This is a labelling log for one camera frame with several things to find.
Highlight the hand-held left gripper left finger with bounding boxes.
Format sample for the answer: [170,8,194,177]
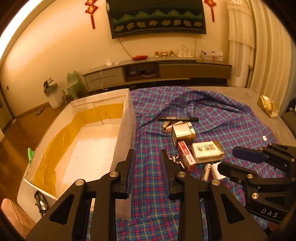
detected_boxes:
[25,149,137,241]

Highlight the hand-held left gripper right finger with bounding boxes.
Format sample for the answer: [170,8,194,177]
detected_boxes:
[159,149,268,241]

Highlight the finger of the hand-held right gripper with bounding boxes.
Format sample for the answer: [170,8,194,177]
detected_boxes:
[232,143,296,177]
[218,161,296,210]

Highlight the white charger adapter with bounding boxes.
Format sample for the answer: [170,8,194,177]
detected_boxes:
[211,161,226,181]

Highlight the silver bull figurine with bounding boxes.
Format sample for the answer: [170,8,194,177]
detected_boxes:
[168,154,185,168]

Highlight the small silver metal cylinder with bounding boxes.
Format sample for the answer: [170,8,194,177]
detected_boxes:
[201,163,212,181]

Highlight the red and white cigarette pack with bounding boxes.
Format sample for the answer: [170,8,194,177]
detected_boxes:
[178,141,196,174]

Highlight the white storage box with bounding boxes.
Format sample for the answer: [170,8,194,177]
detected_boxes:
[24,88,137,219]

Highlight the gold metal tin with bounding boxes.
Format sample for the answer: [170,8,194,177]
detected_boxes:
[171,122,196,146]

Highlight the white stapler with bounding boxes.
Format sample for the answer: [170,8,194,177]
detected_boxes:
[163,121,183,133]

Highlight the black marker pen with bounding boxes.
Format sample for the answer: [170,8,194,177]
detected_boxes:
[158,116,199,122]

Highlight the blue pink plaid cloth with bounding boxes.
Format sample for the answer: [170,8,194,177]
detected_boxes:
[89,86,281,241]

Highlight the gold foil package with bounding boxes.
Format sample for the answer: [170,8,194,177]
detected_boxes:
[257,95,280,118]

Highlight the yellow plastic film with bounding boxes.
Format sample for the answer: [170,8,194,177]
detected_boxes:
[32,102,125,196]

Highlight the white floor air conditioner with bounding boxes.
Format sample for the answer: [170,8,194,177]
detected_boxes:
[228,39,251,88]

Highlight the black eyeglasses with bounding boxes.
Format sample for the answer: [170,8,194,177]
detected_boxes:
[34,190,49,216]

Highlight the white organizer box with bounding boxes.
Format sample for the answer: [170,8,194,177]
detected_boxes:
[199,50,224,62]

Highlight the green plastic chair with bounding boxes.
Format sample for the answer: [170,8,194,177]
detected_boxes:
[62,71,84,103]

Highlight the white bin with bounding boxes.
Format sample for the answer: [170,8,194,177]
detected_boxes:
[44,83,64,109]

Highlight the grey television cabinet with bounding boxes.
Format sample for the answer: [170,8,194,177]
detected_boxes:
[82,57,232,91]

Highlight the cream curtain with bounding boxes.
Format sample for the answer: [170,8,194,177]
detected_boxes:
[246,0,296,116]

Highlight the set of clear glass cups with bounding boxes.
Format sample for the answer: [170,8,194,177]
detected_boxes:
[176,44,194,58]

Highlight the dark potted plant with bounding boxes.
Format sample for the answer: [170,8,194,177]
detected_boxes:
[43,77,55,90]

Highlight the pink cushioned stool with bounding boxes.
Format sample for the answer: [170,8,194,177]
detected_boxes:
[1,198,37,239]

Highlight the white lace cover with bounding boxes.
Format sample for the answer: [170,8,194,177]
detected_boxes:
[227,0,256,69]

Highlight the white hanging cable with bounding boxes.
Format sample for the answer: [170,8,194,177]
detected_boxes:
[100,64,109,90]

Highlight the patterned wall television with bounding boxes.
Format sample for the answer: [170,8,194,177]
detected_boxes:
[106,0,207,39]

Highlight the red knot wall ornament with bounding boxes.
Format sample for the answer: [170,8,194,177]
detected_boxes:
[204,0,216,22]
[84,0,99,29]

